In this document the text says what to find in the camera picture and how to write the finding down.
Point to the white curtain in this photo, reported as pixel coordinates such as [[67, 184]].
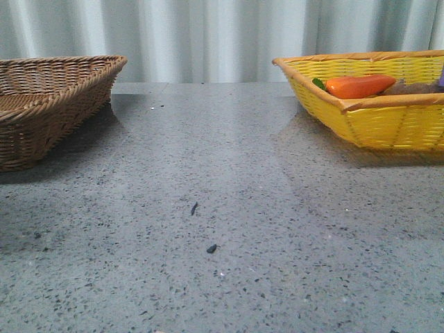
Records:
[[214, 41]]

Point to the brown object in basket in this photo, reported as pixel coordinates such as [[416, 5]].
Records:
[[401, 88]]

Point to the purple object in basket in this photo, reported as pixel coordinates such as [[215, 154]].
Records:
[[441, 79]]

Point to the brown wicker basket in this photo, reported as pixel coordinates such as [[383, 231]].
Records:
[[45, 99]]

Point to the orange toy carrot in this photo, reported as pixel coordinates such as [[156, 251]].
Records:
[[349, 87]]

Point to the yellow wicker basket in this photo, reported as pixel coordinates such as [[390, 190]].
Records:
[[402, 122]]

